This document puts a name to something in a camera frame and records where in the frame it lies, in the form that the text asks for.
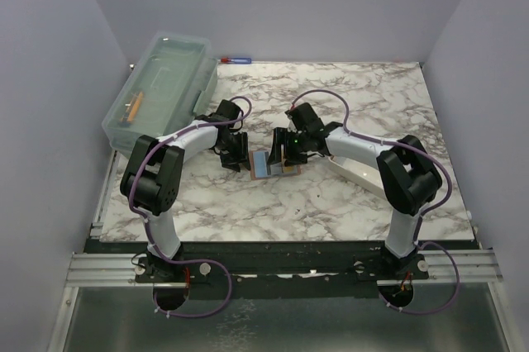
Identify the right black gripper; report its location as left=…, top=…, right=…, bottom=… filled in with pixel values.
left=269, top=127, right=310, bottom=167

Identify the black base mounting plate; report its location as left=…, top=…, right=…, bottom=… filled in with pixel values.
left=71, top=240, right=428, bottom=306

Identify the orange tool inside box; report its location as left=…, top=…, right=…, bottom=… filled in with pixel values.
left=119, top=92, right=144, bottom=125

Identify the white rectangular tray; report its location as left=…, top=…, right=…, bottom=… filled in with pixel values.
left=328, top=156, right=386, bottom=199

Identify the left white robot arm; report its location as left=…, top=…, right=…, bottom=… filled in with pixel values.
left=120, top=98, right=250, bottom=282

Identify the aluminium rail frame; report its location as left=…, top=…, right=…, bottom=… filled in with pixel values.
left=67, top=154, right=503, bottom=288

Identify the clear green plastic box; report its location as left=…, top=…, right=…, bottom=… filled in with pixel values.
left=102, top=32, right=218, bottom=157

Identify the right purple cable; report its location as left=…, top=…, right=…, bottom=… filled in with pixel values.
left=288, top=89, right=462, bottom=316

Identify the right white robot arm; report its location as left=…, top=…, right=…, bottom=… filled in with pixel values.
left=268, top=103, right=442, bottom=279

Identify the red blue screwdriver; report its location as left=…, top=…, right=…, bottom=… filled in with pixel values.
left=219, top=57, right=252, bottom=64

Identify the gold credit card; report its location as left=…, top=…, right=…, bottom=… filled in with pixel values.
left=267, top=156, right=300, bottom=177

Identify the purple cable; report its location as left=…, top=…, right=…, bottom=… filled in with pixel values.
left=128, top=96, right=254, bottom=320
left=288, top=89, right=462, bottom=316

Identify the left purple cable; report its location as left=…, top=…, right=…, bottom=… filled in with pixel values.
left=128, top=96, right=254, bottom=320

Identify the tan leather card holder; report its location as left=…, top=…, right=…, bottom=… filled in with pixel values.
left=250, top=150, right=301, bottom=181

